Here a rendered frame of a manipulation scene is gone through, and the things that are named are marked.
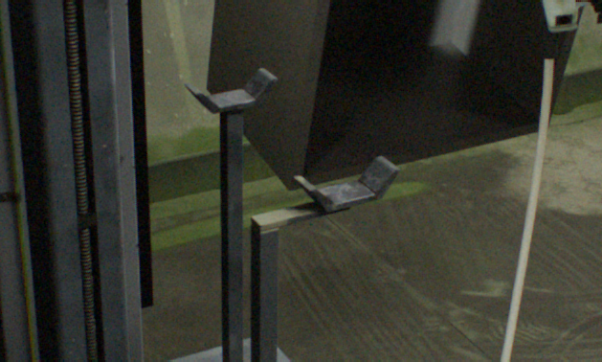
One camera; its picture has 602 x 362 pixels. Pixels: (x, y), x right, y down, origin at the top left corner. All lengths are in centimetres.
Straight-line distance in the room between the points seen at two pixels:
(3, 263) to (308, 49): 82
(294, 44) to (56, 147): 133
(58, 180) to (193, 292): 191
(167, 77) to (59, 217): 223
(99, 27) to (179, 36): 230
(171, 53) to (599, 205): 112
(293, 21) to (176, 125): 99
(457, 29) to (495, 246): 54
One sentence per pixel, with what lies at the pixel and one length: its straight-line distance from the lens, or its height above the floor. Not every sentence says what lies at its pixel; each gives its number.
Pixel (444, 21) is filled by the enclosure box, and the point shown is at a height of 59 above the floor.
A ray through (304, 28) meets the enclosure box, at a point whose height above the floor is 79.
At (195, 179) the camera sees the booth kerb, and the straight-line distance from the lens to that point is 320.
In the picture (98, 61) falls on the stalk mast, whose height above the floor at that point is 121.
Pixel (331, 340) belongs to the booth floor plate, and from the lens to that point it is 270.
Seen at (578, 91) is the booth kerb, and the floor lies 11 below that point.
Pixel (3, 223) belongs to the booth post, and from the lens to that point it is 155.
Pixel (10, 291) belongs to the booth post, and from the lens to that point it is 159.
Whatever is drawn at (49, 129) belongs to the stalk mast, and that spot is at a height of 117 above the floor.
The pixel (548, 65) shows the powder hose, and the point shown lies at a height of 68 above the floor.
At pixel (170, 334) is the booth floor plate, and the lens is 272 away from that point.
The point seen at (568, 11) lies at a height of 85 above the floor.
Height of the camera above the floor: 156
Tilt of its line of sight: 27 degrees down
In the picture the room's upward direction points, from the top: 1 degrees clockwise
